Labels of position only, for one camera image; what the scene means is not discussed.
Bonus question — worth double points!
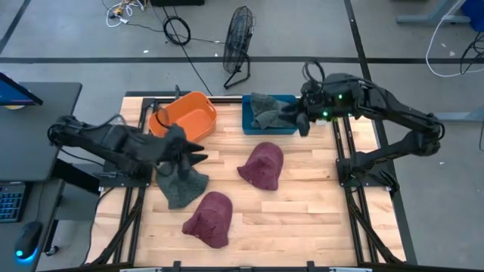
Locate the grey-green hat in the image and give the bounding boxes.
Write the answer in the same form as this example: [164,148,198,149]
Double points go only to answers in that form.
[155,165,209,211]
[249,92,298,130]

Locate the grey table leg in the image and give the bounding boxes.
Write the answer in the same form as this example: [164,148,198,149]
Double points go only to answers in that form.
[396,0,473,26]

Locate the black box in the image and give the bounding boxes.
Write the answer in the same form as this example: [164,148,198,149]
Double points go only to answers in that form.
[150,0,205,8]

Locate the blue container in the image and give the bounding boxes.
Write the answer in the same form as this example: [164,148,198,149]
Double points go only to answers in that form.
[470,0,484,33]

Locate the black mouse with blue light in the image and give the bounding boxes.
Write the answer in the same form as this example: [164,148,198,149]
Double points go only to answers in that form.
[14,221,43,261]

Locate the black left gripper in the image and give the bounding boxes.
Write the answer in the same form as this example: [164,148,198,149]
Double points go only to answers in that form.
[152,124,209,166]

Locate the white and yellow cable bundle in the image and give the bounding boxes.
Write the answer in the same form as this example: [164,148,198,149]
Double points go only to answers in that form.
[101,0,147,28]

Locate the dark red hat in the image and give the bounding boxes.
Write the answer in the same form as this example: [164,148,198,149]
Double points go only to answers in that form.
[181,190,234,249]
[237,141,284,191]

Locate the desk monitor with blue screen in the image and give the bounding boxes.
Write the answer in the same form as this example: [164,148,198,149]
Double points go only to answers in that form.
[0,71,44,107]

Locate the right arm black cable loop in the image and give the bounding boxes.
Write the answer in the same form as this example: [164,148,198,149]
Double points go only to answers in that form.
[302,60,326,86]

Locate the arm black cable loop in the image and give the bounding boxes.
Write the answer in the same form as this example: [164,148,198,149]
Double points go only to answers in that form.
[155,107,172,130]
[302,60,326,86]

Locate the black keyboard with blue backlight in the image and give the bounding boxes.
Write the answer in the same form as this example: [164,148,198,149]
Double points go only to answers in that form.
[0,184,26,224]

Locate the blue plastic bin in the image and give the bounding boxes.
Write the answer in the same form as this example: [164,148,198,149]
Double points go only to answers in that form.
[241,94,299,136]

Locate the black floor fan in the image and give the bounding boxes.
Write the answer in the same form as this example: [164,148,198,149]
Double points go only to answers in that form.
[222,5,255,91]

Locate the coiled black cable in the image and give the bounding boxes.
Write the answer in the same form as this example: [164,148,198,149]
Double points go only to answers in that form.
[162,15,192,47]

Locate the black desk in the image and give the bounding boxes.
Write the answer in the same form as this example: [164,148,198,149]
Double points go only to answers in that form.
[0,82,83,183]

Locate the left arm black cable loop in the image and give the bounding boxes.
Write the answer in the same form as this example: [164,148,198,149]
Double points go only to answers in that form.
[155,107,172,130]

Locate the black aluminium table frame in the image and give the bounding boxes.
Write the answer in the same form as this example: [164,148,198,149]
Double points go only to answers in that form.
[85,90,419,272]

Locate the orange plastic bin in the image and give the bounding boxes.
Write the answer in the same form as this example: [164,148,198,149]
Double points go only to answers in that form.
[148,91,219,144]

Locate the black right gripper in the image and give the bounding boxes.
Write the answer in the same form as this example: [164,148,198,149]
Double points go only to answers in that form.
[281,81,343,122]

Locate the long white cable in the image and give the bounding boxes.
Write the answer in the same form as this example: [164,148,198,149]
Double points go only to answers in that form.
[425,0,484,79]

